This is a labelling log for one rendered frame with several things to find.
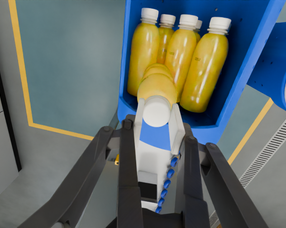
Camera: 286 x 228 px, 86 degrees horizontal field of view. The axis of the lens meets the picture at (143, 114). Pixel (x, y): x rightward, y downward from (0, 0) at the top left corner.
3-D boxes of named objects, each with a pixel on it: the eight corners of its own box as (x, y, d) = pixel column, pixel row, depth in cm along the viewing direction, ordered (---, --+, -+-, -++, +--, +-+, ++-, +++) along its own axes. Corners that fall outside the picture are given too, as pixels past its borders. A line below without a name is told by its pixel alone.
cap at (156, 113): (175, 111, 22) (176, 117, 21) (154, 125, 24) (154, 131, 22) (159, 92, 21) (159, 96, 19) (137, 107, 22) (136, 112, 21)
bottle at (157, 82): (177, 79, 38) (190, 114, 22) (154, 95, 41) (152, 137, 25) (159, 55, 36) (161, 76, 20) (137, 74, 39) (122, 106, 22)
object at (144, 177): (137, 173, 79) (133, 202, 65) (138, 168, 77) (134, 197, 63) (156, 177, 79) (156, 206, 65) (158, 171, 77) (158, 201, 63)
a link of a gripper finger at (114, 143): (129, 154, 14) (97, 149, 14) (135, 125, 19) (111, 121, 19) (131, 141, 14) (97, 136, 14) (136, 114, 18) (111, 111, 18)
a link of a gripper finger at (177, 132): (178, 131, 15) (185, 132, 15) (172, 102, 21) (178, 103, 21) (170, 154, 16) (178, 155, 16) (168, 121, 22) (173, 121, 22)
